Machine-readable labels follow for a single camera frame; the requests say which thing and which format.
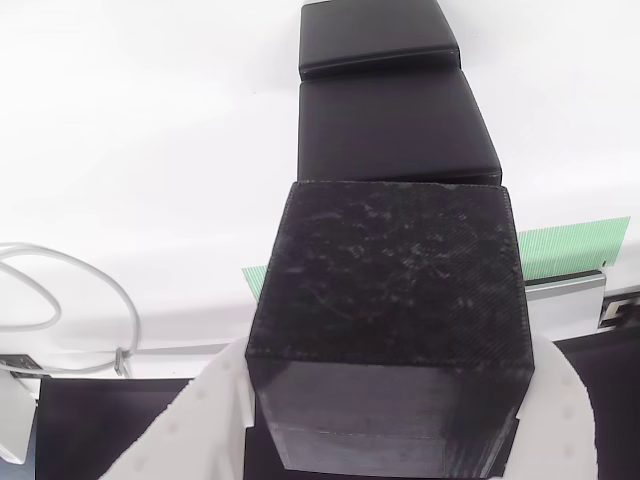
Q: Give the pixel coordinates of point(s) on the plain green striped tape strip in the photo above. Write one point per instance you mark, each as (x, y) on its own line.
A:
(570, 250)

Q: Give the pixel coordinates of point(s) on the smooth black cube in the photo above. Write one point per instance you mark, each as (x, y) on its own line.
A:
(375, 30)
(395, 130)

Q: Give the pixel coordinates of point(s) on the white box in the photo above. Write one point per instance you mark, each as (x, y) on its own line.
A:
(17, 415)

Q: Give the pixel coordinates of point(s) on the black cube with seam line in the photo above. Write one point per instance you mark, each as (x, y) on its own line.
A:
(390, 280)

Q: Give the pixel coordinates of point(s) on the black sign with white letters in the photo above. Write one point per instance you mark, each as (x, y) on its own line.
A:
(620, 312)

